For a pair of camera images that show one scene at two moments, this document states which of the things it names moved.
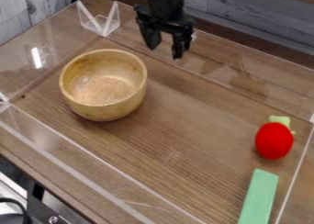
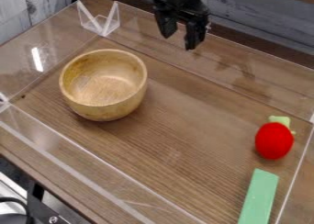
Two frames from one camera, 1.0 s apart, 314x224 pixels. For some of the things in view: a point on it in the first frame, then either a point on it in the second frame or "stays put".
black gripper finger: (153, 34) -> (167, 20)
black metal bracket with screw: (39, 213) stays put
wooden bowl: (103, 82) stays put
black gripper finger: (181, 43) -> (195, 34)
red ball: (274, 140) stays put
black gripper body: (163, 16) -> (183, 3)
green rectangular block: (260, 199) stays put
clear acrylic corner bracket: (99, 24) stays put
